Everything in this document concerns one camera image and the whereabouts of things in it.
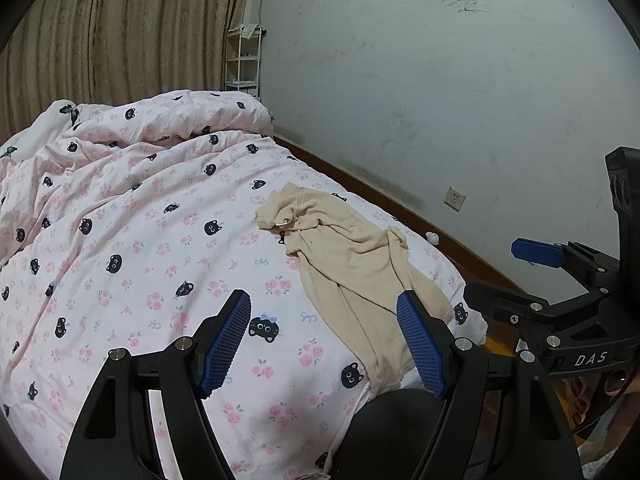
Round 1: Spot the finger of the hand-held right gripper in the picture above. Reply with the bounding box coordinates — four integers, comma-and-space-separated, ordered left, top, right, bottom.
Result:
511, 238, 621, 291
463, 280, 608, 333

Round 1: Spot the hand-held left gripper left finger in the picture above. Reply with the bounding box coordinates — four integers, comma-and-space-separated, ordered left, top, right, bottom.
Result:
59, 289, 252, 480

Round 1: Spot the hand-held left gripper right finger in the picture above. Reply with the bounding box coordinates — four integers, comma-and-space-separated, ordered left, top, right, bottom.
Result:
396, 290, 583, 480

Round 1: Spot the beige knit garment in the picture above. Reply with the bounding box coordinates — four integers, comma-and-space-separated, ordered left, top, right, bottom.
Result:
255, 182, 453, 393

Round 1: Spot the person's right hand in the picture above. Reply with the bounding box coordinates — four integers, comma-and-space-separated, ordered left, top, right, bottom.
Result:
602, 372, 632, 398

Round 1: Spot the dark grey cloth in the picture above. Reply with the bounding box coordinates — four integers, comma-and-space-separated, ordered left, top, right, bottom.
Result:
332, 387, 496, 480

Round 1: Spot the brown skirting board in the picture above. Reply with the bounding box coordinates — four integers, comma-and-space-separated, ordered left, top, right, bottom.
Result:
272, 127, 523, 293

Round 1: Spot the pink cat print quilt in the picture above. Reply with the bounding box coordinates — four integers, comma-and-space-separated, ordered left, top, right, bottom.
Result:
0, 90, 488, 480

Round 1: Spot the white shelf rack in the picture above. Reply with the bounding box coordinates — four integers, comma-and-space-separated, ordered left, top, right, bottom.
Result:
224, 24, 263, 98

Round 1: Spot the beige patterned curtain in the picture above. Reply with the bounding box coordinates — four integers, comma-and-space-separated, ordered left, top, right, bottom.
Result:
0, 0, 271, 143

